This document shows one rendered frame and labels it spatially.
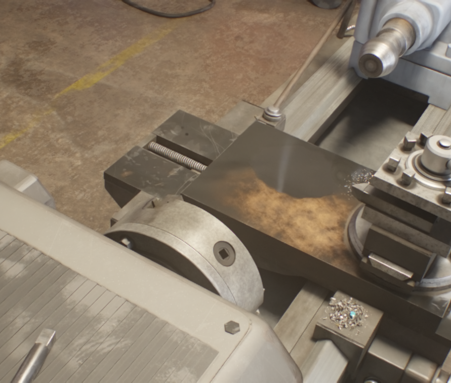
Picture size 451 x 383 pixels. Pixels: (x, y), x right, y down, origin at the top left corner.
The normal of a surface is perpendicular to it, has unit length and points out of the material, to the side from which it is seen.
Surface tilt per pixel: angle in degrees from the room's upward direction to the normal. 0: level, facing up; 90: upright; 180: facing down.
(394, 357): 0
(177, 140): 0
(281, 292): 4
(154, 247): 90
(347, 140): 21
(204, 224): 13
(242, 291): 60
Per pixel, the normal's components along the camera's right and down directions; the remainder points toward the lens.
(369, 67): -0.50, 0.54
